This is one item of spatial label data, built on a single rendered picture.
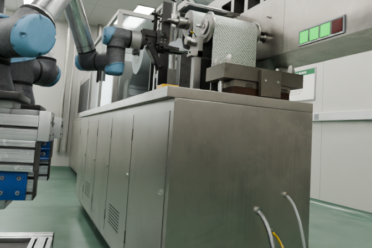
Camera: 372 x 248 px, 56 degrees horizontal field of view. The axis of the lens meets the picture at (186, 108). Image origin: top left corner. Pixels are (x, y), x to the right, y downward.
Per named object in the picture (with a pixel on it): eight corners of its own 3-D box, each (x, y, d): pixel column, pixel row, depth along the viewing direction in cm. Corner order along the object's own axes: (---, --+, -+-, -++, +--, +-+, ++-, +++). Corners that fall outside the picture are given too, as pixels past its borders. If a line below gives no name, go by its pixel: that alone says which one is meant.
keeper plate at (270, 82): (257, 96, 145) (259, 70, 146) (277, 98, 149) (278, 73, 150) (261, 96, 143) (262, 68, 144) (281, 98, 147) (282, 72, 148)
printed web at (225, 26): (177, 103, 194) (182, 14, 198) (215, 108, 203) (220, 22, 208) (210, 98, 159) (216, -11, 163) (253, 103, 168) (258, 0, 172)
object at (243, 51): (210, 73, 160) (213, 33, 162) (254, 79, 169) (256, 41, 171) (211, 72, 160) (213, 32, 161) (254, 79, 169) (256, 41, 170)
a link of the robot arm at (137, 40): (132, 46, 142) (126, 50, 149) (142, 47, 144) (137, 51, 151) (133, 27, 142) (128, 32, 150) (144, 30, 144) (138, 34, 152)
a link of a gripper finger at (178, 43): (190, 39, 151) (169, 35, 149) (190, 52, 151) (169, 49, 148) (189, 40, 154) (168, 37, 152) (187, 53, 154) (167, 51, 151)
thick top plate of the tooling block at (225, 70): (205, 81, 154) (206, 68, 155) (279, 92, 170) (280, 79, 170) (223, 77, 139) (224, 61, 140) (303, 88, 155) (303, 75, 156)
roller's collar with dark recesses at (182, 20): (175, 29, 191) (175, 17, 192) (185, 31, 194) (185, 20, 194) (179, 26, 185) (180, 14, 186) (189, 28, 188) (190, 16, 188)
